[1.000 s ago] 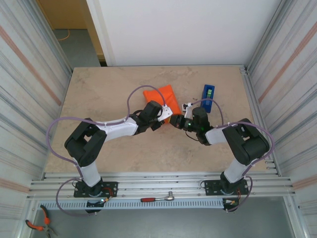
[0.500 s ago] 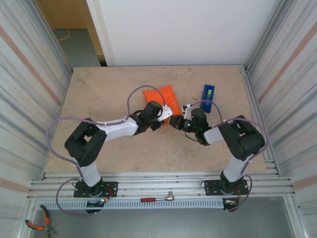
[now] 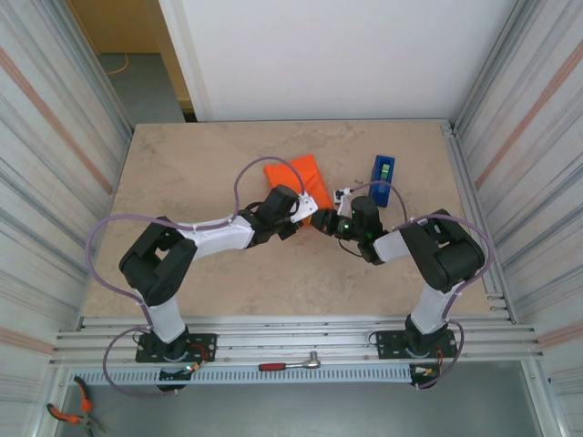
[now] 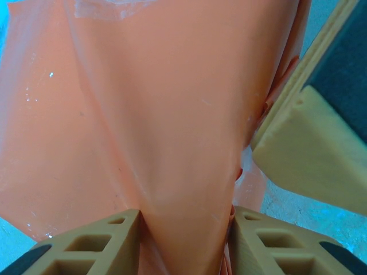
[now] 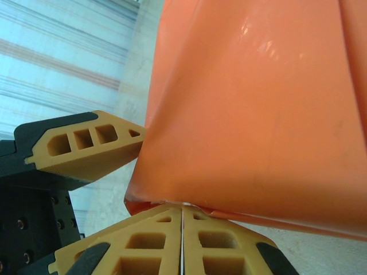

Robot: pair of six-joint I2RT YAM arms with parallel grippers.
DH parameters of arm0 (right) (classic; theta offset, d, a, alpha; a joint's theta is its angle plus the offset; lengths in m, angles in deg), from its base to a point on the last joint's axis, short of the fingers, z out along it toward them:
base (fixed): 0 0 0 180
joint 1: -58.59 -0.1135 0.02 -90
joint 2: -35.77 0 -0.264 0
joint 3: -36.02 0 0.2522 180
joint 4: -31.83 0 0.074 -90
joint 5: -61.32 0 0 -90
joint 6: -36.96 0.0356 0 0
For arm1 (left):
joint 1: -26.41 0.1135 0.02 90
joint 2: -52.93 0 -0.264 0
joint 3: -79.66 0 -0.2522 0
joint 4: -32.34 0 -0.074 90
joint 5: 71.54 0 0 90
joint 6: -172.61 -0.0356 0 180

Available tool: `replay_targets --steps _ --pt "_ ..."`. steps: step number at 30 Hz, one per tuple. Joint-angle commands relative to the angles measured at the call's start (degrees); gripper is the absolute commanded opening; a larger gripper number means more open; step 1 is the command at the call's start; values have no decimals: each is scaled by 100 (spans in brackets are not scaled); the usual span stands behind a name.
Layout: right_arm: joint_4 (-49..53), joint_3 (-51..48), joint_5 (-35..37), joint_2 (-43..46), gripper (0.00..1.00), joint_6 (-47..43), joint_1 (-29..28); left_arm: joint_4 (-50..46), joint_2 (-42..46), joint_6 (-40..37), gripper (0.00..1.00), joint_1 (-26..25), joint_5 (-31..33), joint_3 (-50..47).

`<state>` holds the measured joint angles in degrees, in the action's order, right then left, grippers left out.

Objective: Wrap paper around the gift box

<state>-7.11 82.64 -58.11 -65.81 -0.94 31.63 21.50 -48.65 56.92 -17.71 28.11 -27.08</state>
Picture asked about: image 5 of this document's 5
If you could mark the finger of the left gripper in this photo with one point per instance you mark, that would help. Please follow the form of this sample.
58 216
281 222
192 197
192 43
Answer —
86 157

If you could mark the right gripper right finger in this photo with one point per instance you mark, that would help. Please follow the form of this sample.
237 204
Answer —
223 257

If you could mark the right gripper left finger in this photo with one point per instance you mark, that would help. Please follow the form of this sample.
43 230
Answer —
149 257

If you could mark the orange wrapping paper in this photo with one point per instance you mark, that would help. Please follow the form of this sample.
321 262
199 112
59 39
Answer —
243 114

